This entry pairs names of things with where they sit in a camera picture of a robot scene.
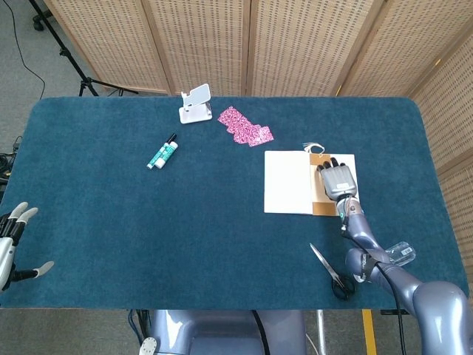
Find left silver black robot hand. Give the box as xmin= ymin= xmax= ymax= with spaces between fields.
xmin=0 ymin=201 xmax=55 ymax=293

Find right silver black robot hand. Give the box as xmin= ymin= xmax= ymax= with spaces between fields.
xmin=316 ymin=157 xmax=358 ymax=203

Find brown card tag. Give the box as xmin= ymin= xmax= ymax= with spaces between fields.
xmin=302 ymin=142 xmax=341 ymax=217

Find white notebook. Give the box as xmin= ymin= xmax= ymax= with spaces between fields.
xmin=263 ymin=149 xmax=361 ymax=216

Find pink patterned paper card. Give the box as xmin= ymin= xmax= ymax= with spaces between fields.
xmin=248 ymin=125 xmax=275 ymax=148
xmin=217 ymin=106 xmax=247 ymax=130

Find clear plastic water bottle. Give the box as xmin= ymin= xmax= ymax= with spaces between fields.
xmin=353 ymin=240 xmax=417 ymax=284

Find pink patterned cloth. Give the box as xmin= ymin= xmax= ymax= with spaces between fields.
xmin=227 ymin=120 xmax=259 ymax=145

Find teal carpet table cover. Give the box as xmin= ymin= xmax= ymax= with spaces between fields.
xmin=0 ymin=96 xmax=470 ymax=311

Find metal table leg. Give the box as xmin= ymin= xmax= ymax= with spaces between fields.
xmin=316 ymin=309 xmax=328 ymax=355

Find white phone stand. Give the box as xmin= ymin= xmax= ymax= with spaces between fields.
xmin=178 ymin=83 xmax=214 ymax=125

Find green marker pen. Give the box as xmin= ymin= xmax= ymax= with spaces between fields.
xmin=146 ymin=132 xmax=177 ymax=170

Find white glue stick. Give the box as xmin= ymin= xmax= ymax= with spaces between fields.
xmin=154 ymin=141 xmax=178 ymax=170

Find wicker folding screen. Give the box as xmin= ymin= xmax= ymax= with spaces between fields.
xmin=43 ymin=0 xmax=473 ymax=274

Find blue-grey robot torso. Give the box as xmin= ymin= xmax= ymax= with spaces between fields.
xmin=138 ymin=309 xmax=307 ymax=355

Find black tripod stand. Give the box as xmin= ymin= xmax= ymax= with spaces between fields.
xmin=28 ymin=0 xmax=140 ymax=98

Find black caster base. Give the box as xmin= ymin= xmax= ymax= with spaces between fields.
xmin=32 ymin=10 xmax=52 ymax=31

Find black-handled steel scissors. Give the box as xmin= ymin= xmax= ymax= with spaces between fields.
xmin=309 ymin=243 xmax=356 ymax=301

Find black cable bundle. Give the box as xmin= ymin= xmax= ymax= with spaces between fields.
xmin=0 ymin=135 xmax=23 ymax=186

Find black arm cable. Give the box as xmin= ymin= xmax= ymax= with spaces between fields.
xmin=364 ymin=251 xmax=407 ymax=355

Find black torso cable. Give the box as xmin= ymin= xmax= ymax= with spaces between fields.
xmin=251 ymin=309 xmax=270 ymax=355

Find black floor cable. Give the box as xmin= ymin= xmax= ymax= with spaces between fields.
xmin=6 ymin=0 xmax=46 ymax=100

